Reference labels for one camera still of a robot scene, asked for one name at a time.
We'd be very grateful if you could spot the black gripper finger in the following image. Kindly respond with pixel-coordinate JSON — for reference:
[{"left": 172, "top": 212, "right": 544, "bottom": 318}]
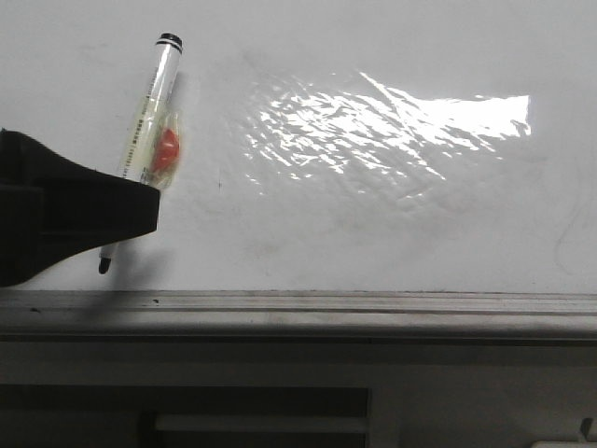
[{"left": 1, "top": 130, "right": 160, "bottom": 287}]

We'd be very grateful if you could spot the white whiteboard marker pen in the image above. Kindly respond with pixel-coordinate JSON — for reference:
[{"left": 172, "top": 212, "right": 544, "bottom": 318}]
[{"left": 97, "top": 32, "right": 187, "bottom": 276}]

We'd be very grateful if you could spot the white object bottom right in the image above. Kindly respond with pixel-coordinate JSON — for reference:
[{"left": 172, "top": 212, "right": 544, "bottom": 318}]
[{"left": 531, "top": 417, "right": 597, "bottom": 448}]

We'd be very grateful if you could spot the white table frame below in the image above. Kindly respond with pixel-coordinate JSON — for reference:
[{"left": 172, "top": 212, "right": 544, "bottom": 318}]
[{"left": 1, "top": 338, "right": 596, "bottom": 447}]

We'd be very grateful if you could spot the white whiteboard with metal frame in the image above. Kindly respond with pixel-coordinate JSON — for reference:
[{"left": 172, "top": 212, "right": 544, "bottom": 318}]
[{"left": 1, "top": 1, "right": 596, "bottom": 340}]

